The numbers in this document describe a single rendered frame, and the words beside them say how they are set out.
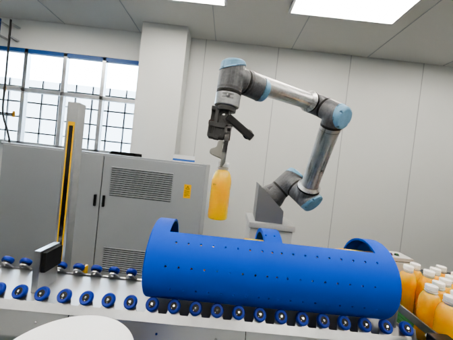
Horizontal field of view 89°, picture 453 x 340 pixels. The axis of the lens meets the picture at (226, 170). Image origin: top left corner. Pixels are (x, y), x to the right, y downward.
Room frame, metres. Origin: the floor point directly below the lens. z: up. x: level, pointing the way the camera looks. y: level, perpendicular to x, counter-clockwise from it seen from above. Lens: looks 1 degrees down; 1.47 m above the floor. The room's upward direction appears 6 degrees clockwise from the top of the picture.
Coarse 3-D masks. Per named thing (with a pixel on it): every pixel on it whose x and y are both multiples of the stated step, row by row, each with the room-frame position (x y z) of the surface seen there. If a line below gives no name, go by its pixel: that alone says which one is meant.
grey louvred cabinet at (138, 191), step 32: (32, 160) 2.41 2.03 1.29; (96, 160) 2.41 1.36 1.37; (128, 160) 2.41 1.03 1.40; (160, 160) 2.43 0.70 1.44; (0, 192) 2.41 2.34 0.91; (32, 192) 2.41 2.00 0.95; (96, 192) 2.41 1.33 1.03; (128, 192) 2.41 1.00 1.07; (160, 192) 2.41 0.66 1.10; (192, 192) 2.41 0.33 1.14; (0, 224) 2.41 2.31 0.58; (32, 224) 2.41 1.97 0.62; (96, 224) 2.41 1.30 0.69; (128, 224) 2.41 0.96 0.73; (192, 224) 2.41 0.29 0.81; (0, 256) 2.41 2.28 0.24; (32, 256) 2.41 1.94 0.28; (96, 256) 2.41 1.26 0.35; (128, 256) 2.41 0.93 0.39
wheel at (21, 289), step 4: (24, 284) 0.79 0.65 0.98; (16, 288) 0.77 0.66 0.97; (20, 288) 0.77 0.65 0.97; (24, 288) 0.77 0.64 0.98; (12, 292) 0.76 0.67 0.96; (16, 292) 0.77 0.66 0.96; (20, 292) 0.77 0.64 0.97; (24, 292) 0.77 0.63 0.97; (12, 296) 0.76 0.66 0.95; (16, 296) 0.76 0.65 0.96; (20, 296) 0.76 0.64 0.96
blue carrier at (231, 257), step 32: (160, 224) 0.84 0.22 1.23; (160, 256) 0.75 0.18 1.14; (192, 256) 0.76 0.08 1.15; (224, 256) 0.77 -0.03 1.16; (256, 256) 0.78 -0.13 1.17; (288, 256) 0.78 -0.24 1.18; (320, 256) 0.80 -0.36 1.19; (352, 256) 0.81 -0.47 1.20; (384, 256) 0.82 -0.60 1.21; (160, 288) 0.76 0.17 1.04; (192, 288) 0.75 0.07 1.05; (224, 288) 0.75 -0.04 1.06; (256, 288) 0.75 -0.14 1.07; (288, 288) 0.75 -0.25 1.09; (320, 288) 0.76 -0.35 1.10; (352, 288) 0.76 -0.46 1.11; (384, 288) 0.76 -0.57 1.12
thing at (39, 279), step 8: (40, 248) 0.85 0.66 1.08; (48, 248) 0.86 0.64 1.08; (56, 248) 0.88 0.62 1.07; (40, 256) 0.83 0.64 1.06; (48, 256) 0.84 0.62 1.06; (56, 256) 0.89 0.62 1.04; (40, 264) 0.83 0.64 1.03; (48, 264) 0.85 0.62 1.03; (56, 264) 0.89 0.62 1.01; (32, 272) 0.83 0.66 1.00; (40, 272) 0.83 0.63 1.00; (48, 272) 0.87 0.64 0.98; (56, 272) 0.92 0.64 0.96; (32, 280) 0.83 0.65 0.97; (40, 280) 0.84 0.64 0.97; (48, 280) 0.88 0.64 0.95; (32, 288) 0.83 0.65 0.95
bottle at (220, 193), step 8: (224, 168) 0.81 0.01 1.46; (216, 176) 0.81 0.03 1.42; (224, 176) 0.80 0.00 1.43; (216, 184) 0.80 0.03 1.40; (224, 184) 0.80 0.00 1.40; (216, 192) 0.80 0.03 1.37; (224, 192) 0.80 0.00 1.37; (216, 200) 0.80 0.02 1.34; (224, 200) 0.80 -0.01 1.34; (208, 208) 0.82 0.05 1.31; (216, 208) 0.80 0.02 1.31; (224, 208) 0.81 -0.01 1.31; (208, 216) 0.81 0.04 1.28; (216, 216) 0.80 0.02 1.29; (224, 216) 0.81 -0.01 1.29
